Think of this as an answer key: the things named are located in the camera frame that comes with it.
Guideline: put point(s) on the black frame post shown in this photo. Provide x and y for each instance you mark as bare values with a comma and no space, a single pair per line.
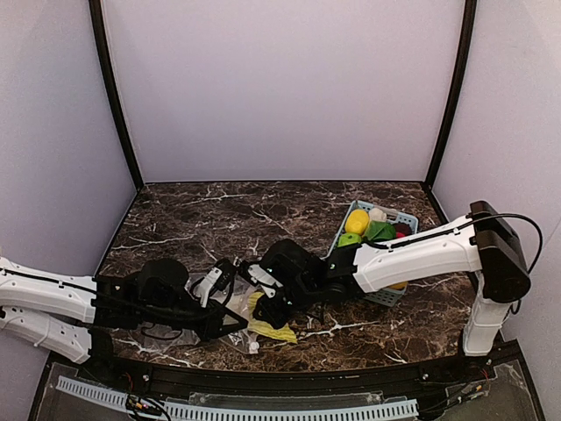
110,85
457,79

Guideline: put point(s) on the clear zip top bag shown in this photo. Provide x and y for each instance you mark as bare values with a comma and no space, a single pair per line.
162,337

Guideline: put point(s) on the left black frame post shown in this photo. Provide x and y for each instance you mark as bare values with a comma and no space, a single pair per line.
110,85

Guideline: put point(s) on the black front rail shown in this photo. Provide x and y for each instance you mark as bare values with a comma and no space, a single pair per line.
423,379

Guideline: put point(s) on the white slotted cable duct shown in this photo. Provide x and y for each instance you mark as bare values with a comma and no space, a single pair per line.
222,407

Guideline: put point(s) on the green apple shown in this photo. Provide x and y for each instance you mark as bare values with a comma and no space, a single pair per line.
348,238

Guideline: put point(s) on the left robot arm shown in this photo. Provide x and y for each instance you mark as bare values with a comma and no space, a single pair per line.
69,315

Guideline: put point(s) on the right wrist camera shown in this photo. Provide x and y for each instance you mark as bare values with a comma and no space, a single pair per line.
260,278

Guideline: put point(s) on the green leafy vegetable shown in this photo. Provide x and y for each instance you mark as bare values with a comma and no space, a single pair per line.
379,231

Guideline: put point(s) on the white garlic bulb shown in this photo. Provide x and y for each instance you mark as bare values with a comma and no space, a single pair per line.
377,215

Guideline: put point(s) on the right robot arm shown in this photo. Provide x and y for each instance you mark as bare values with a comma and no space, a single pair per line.
481,242

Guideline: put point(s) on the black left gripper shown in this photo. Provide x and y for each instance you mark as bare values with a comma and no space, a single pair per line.
206,322

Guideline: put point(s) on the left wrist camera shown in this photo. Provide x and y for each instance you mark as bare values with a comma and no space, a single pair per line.
220,278

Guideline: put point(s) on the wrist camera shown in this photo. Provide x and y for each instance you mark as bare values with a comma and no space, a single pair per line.
260,278
220,278

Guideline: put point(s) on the yellow lemon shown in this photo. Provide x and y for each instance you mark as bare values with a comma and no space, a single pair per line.
357,222

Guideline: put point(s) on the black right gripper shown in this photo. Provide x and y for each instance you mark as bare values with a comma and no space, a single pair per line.
272,301

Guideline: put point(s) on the orange yellow mango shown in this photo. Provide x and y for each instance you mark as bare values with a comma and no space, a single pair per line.
399,286

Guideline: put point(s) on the right black frame post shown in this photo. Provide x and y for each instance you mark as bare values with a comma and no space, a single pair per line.
457,79

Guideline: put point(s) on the yellow white napa cabbage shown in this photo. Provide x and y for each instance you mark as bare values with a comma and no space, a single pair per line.
245,304

